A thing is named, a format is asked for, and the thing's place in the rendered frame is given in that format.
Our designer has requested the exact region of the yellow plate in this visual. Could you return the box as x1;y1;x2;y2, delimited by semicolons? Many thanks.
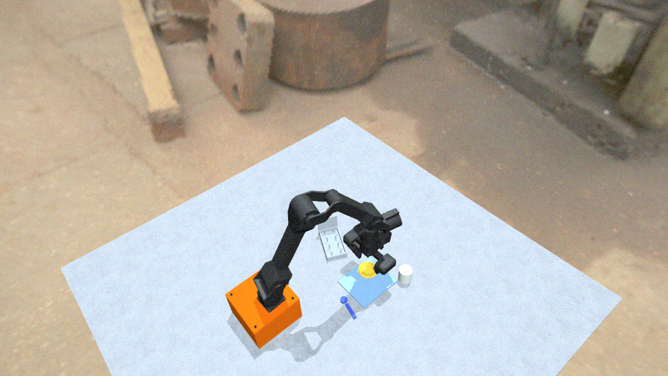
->
358;261;376;278

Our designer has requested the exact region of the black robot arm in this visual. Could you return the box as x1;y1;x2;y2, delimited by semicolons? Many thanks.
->
253;189;402;313

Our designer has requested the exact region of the white cylinder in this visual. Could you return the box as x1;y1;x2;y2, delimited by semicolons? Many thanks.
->
398;264;413;284

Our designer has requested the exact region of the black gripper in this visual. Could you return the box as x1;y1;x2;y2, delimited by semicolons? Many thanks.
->
343;229;396;275

